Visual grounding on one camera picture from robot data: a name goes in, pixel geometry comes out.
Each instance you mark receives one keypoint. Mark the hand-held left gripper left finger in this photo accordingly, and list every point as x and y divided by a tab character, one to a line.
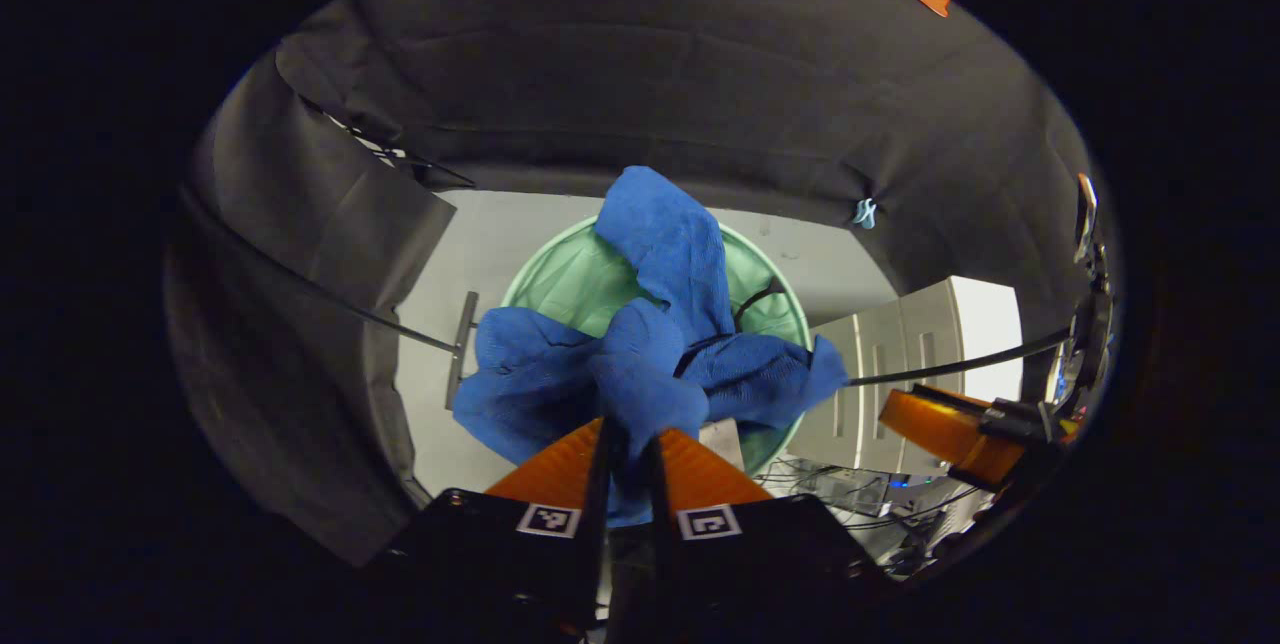
598	494

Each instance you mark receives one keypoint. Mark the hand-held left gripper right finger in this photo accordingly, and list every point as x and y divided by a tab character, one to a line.
662	494

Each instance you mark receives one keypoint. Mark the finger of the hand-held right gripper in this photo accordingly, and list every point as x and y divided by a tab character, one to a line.
930	424

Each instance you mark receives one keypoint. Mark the green laundry hamper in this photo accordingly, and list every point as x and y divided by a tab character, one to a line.
570	284

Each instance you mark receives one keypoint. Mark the black clothes rack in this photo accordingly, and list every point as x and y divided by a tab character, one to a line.
461	349

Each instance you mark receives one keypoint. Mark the white paper hang tag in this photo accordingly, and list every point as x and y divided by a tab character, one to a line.
722	442

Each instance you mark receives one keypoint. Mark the white drawer cabinet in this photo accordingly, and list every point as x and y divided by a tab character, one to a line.
930	324

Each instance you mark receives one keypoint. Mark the light blue clip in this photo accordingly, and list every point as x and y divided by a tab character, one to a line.
865	214

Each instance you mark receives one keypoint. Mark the black backdrop cloth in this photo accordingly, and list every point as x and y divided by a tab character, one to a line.
650	74

